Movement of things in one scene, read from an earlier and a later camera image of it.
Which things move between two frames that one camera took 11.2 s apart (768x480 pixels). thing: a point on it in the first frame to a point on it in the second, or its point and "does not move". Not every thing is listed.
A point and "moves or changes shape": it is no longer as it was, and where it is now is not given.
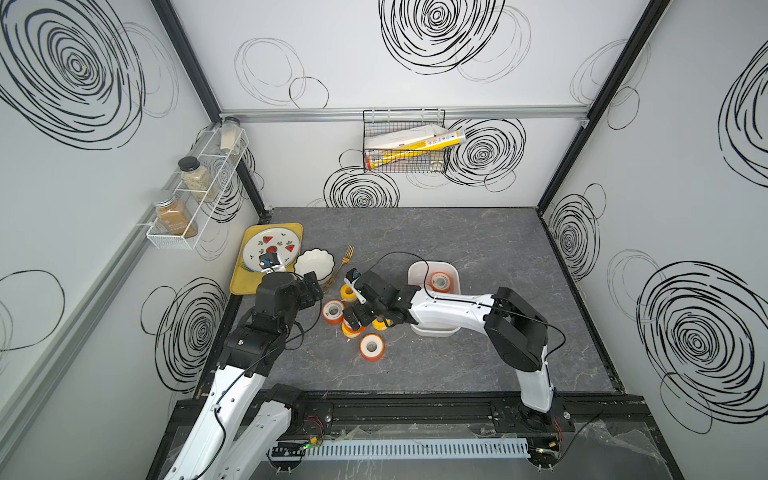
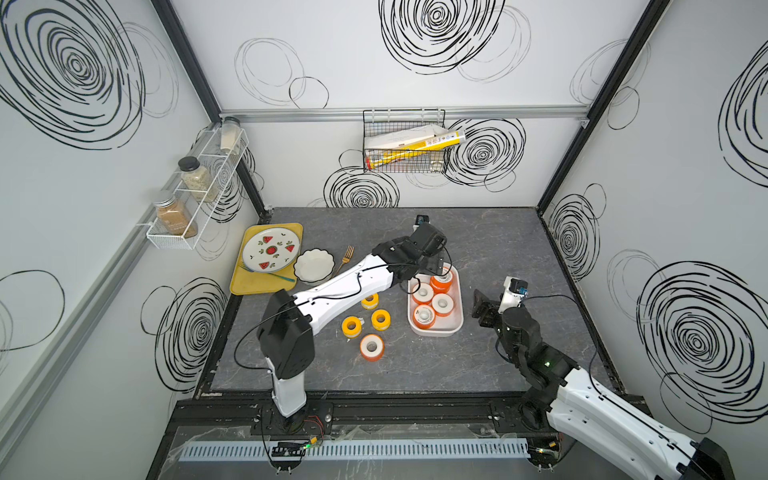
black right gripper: x=362 y=319 to x=492 y=308
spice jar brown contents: x=174 y=218 does not move
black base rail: x=439 y=435 does not move
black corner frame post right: x=655 y=7 does not move
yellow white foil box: x=392 y=147 does not move
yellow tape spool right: x=381 y=325 does not move
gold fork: x=345 y=260 does not move
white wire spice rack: x=183 y=214 does not move
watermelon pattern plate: x=271 y=240 does not move
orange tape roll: x=349 y=332 moves or changes shape
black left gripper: x=306 y=297 to x=435 y=262
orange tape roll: x=333 y=311 to x=441 y=283
